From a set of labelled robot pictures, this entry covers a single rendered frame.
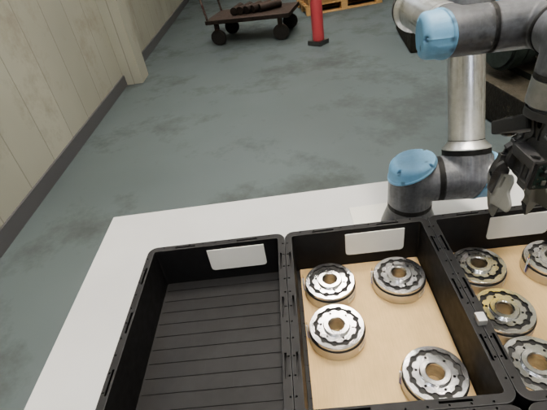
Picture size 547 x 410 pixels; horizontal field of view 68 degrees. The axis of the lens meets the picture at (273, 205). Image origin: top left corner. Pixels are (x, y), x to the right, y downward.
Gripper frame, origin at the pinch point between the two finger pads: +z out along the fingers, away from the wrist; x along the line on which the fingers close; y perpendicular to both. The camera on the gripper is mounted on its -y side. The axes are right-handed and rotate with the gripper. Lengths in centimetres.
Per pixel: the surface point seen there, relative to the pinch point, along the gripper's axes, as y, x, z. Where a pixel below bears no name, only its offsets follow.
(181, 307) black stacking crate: 0, -64, 22
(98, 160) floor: -241, -190, 114
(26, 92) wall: -236, -222, 51
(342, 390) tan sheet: 21.8, -32.9, 19.7
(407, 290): 4.6, -17.6, 15.3
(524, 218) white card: -6.9, 9.1, 8.8
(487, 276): 3.4, -1.9, 14.2
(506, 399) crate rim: 30.7, -12.9, 8.2
